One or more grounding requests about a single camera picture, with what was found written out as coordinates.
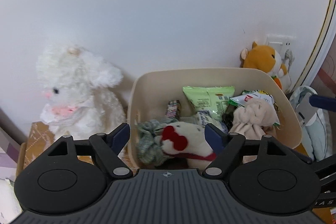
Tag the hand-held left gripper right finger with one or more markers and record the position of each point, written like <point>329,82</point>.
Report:
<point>215,137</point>

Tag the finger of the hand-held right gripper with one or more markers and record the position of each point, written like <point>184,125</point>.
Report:
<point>324,102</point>
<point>325,165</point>

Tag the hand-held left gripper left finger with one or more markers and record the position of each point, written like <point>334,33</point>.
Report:
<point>119,138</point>

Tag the colourful candy pack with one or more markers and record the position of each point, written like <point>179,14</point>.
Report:
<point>173,108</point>

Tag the white cloth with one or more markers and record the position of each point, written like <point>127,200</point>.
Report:
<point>8,200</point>

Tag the white plush with red bow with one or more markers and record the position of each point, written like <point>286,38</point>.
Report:
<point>191,140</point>

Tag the grey-green scrunchie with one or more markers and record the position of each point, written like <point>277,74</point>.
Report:
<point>148,140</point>

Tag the white lamb plush toy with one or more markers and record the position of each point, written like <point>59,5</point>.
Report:
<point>78,98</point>

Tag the brown hair claw clip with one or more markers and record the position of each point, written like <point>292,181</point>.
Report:
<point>228,120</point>

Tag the beige plastic basket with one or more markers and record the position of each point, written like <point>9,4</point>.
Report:
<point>157,87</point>

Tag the green snack packet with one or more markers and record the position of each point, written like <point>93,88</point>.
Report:
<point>207,100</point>

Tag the orange hamster plush toy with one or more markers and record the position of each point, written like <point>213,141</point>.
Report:
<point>262,58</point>

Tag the brown floral storage box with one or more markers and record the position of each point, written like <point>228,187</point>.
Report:
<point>36,134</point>

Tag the cream door frame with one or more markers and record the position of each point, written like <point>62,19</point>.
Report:
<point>315,56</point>

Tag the beige knotted cloth bunny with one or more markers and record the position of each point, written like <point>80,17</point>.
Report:
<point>249,116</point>

